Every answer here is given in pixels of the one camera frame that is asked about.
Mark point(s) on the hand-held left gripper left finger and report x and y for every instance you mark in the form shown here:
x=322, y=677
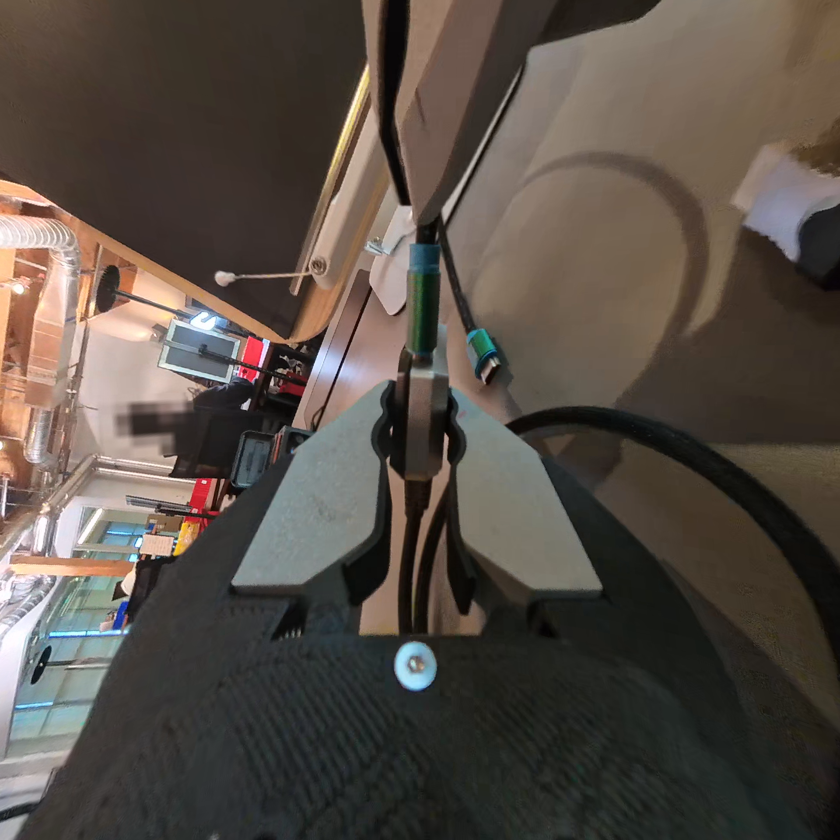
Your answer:
x=308, y=512

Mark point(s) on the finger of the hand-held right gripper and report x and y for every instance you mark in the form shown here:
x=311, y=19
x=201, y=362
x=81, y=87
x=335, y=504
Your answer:
x=459, y=85
x=375, y=52

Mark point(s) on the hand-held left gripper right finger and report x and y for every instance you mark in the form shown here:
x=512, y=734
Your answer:
x=525, y=525

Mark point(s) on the grey framed panel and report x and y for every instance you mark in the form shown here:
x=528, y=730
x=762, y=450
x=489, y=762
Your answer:
x=197, y=358

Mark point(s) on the wooden book stand white base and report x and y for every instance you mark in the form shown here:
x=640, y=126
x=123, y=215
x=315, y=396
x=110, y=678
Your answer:
x=164, y=131

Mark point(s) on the silver ventilation duct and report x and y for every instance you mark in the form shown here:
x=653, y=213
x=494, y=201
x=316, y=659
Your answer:
x=39, y=282

